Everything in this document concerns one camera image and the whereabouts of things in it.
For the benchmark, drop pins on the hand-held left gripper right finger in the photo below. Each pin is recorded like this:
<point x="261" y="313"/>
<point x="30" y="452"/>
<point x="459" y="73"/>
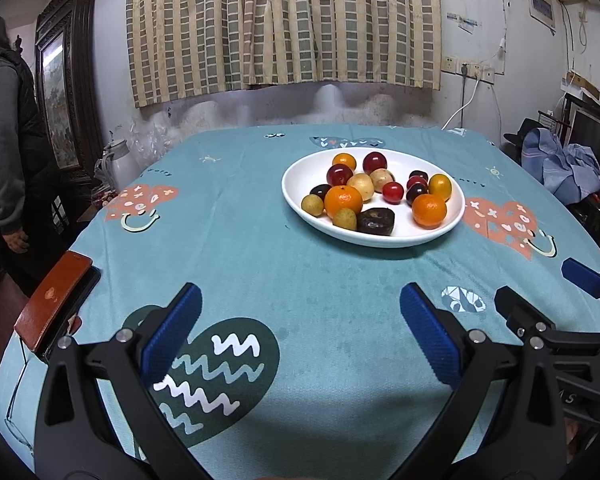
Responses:
<point x="430" y="335"/>

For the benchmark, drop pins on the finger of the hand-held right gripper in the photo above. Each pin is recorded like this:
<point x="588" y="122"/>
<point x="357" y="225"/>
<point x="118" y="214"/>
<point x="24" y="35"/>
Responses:
<point x="517" y="310"/>
<point x="582" y="275"/>

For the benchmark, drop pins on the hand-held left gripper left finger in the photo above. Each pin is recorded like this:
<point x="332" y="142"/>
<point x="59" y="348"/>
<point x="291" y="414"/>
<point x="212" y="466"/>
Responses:
<point x="172" y="335"/>

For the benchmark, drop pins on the white oval plate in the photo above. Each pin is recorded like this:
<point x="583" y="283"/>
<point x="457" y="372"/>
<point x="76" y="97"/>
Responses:
<point x="395" y="240"/>

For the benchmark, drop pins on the large dark purple fig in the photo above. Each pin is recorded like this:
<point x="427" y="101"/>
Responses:
<point x="376" y="221"/>

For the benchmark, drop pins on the small yellow pear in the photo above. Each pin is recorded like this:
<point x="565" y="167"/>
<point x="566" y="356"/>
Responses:
<point x="344" y="218"/>
<point x="384" y="178"/>
<point x="312" y="204"/>

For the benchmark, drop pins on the yellow-orange tangerine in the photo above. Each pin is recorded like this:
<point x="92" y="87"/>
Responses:
<point x="440" y="186"/>

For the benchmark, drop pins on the red cherry tomato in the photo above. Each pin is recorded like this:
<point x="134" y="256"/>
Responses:
<point x="393" y="192"/>

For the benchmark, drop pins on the small red plum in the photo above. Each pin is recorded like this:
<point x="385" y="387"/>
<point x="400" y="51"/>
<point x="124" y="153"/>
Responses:
<point x="416" y="182"/>

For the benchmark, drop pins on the large orange tangerine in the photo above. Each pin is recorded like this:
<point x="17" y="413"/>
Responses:
<point x="343" y="200"/>

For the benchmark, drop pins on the brown pear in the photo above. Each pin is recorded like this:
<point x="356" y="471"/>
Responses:
<point x="363" y="184"/>

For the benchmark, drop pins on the red apple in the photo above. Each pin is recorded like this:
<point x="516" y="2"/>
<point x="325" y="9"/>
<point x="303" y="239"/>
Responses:
<point x="374" y="162"/>

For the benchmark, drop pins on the blue crumpled clothes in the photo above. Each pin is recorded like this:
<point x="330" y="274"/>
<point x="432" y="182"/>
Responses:
<point x="562" y="165"/>

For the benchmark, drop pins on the brown leather phone case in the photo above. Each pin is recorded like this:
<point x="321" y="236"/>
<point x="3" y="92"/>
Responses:
<point x="52" y="300"/>

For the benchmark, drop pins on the black monitor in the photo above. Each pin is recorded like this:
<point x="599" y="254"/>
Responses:
<point x="597" y="135"/>

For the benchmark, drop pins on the black hat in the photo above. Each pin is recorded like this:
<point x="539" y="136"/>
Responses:
<point x="520" y="137"/>

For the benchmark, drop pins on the white lidded jug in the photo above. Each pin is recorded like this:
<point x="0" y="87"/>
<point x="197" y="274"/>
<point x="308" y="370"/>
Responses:
<point x="117" y="160"/>

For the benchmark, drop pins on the clear plastic bags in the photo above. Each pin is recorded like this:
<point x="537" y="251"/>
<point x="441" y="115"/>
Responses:
<point x="152" y="142"/>

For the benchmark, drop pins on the small orange tangerine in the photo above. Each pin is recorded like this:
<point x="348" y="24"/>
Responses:
<point x="344" y="161"/>

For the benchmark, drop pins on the dark framed picture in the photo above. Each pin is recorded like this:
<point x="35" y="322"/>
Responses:
<point x="65" y="90"/>

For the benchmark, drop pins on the checked beige curtain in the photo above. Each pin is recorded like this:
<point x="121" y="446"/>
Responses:
<point x="280" y="25"/>

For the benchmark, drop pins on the white wall frame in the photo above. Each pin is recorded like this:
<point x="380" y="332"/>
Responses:
<point x="541" y="4"/>

